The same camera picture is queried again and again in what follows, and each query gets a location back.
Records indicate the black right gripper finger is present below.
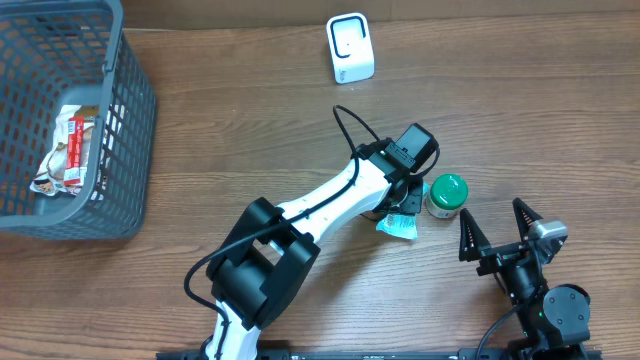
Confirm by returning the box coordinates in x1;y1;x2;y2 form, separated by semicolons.
512;198;542;240
459;208;491;262

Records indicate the teal orange snack packet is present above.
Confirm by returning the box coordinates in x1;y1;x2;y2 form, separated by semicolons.
376;183;429;241

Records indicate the green lid jar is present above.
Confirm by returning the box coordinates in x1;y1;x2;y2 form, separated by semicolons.
425;174;469;219

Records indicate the brown white snack bag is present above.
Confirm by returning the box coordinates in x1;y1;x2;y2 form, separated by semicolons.
30;105;99;197

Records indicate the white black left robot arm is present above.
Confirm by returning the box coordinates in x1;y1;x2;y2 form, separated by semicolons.
200;123;439;359

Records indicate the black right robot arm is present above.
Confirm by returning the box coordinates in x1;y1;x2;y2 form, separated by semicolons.
459;198;591;359

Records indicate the white barcode scanner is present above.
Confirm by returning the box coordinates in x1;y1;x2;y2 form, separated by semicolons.
326;12;375;84

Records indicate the grey plastic mesh basket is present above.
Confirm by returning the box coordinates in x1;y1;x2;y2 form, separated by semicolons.
1;0;157;240

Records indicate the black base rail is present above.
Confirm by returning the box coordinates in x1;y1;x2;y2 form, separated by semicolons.
155;348;603;360

